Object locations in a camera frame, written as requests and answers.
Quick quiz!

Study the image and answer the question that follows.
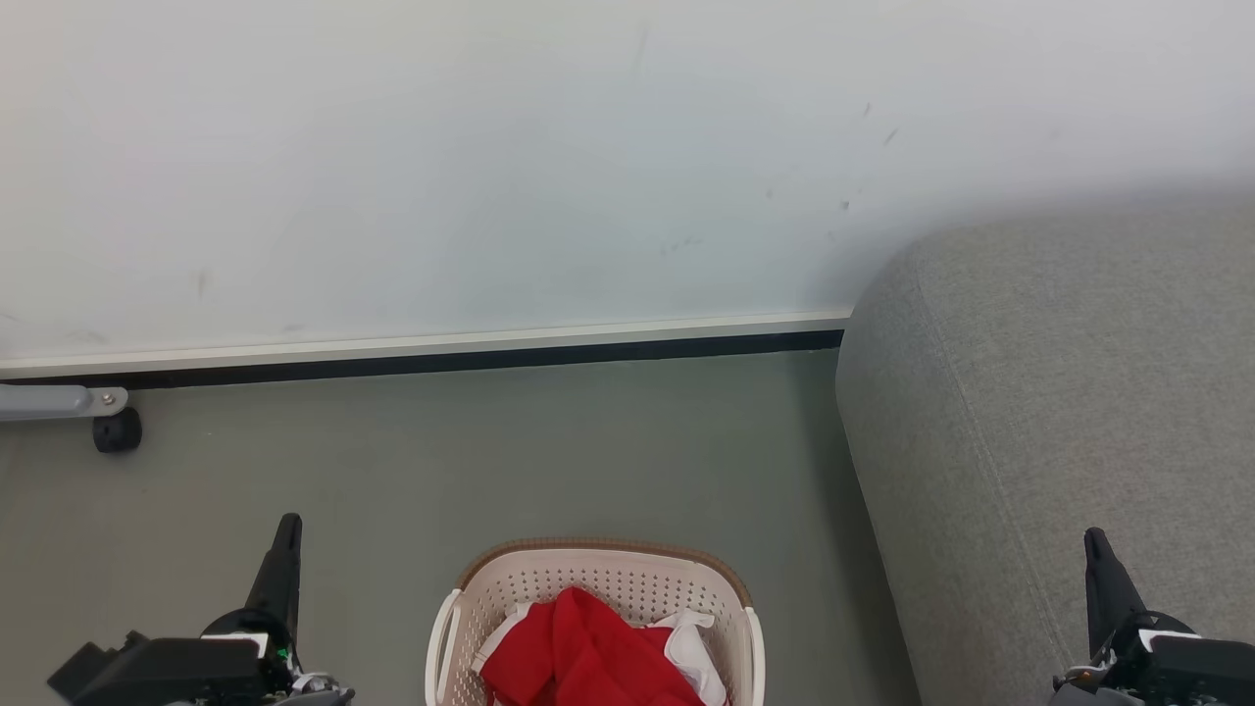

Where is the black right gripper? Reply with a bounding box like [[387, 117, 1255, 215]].
[[1083, 528, 1199, 678]]

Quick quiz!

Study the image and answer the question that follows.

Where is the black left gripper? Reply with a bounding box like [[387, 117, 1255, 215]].
[[201, 513, 303, 680]]

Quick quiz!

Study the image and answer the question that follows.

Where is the red cloth garment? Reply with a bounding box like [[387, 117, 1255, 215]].
[[478, 586, 707, 706]]

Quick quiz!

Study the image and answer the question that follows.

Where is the grey fabric sofa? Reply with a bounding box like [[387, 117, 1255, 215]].
[[835, 201, 1255, 706]]

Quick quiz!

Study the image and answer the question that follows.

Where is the white cloth garment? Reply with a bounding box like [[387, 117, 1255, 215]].
[[471, 603, 728, 706]]

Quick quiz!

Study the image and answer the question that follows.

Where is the black caster wheel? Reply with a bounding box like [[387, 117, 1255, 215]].
[[93, 407, 143, 454]]

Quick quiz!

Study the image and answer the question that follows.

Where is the white and black baseboard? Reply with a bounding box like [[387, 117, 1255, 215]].
[[0, 307, 854, 390]]

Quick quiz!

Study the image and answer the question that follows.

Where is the grey metal stand leg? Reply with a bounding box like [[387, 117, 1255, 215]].
[[0, 384, 129, 423]]

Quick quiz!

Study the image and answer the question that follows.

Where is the cream plastic laundry basket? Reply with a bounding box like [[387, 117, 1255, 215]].
[[425, 537, 766, 706]]

